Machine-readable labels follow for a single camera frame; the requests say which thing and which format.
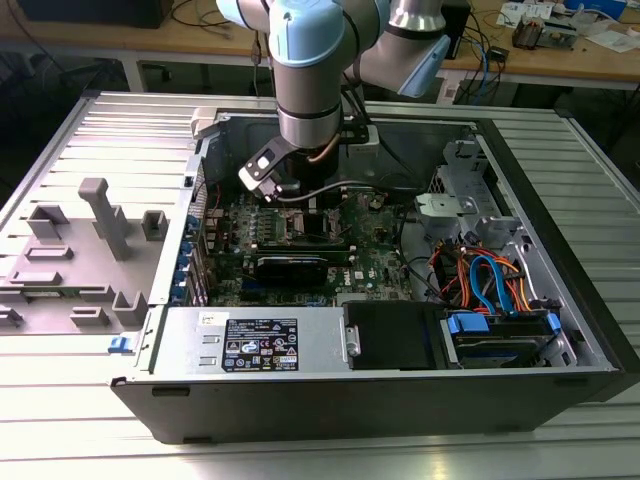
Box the metal socket cover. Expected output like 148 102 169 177
330 192 375 242

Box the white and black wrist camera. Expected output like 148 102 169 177
237 148 303 204

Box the white printed paper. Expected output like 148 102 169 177
499 1 556 21

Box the hard disk in blue carrier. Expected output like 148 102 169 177
439 308 562 370

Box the blue plastic box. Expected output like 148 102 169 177
563 0 629 19

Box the silver metal drive cage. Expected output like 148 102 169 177
413 139 531 251

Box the orange red wire bundle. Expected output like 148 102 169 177
430 239 474 307

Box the copper finned heatsink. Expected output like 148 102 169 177
512 13 547 50

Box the blue flat wire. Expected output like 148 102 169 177
468 253 516 317

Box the large black box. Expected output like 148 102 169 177
17 0 174 29

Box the green motherboard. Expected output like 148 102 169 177
204 187 419 309

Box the CPU socket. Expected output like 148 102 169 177
283 207 351 244

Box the grey parts rack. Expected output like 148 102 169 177
0 177 169 336

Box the white paper sheet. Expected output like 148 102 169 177
583 28 640 54

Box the RAM slot with white clips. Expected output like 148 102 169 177
324 247 357 266
255 238 351 251

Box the grey metal drive tray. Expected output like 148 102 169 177
542 17 584 51

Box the wooden workbench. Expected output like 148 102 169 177
0 0 640 84

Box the black camera cable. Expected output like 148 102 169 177
274 84 416 204

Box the silver power supply unit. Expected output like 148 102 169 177
148 304 349 377

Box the dark office chair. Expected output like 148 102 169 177
0 47 126 169

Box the silver drive latch handle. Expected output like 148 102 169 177
341 323 362 357

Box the black and silver PC case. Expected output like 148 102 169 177
108 108 640 446

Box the black desktop device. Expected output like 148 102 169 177
442 0 471 60

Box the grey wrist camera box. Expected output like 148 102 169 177
347 124 380 159

